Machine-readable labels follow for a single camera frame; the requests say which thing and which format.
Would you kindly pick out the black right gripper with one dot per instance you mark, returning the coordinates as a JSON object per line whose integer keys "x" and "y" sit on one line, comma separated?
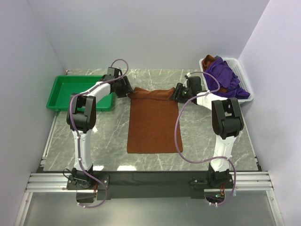
{"x": 177, "y": 94}

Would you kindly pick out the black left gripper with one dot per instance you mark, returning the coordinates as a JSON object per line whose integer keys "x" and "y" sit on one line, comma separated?
{"x": 127, "y": 88}

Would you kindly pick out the brown towel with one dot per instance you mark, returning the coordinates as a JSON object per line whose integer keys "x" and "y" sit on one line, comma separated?
{"x": 206, "y": 62}
{"x": 152, "y": 121}

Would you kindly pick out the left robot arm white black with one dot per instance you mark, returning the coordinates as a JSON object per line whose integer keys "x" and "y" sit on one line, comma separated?
{"x": 81, "y": 118}

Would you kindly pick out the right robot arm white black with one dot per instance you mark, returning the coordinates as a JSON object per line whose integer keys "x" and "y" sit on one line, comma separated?
{"x": 227, "y": 123}

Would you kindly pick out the brown towel in basket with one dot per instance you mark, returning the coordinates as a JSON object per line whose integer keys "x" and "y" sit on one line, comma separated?
{"x": 206, "y": 62}

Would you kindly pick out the purple towel in basket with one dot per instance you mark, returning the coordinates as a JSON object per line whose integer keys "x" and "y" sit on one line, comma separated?
{"x": 227, "y": 79}

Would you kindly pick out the green plastic tray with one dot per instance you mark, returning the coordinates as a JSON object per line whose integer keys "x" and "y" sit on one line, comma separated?
{"x": 66, "y": 85}

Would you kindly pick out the white plastic basket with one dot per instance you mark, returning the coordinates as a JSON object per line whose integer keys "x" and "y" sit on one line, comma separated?
{"x": 211, "y": 82}

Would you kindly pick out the black base bar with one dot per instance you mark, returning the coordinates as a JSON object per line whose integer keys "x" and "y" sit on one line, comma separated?
{"x": 148, "y": 184}

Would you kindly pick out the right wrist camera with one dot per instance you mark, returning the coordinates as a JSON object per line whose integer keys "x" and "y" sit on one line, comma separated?
{"x": 188, "y": 76}

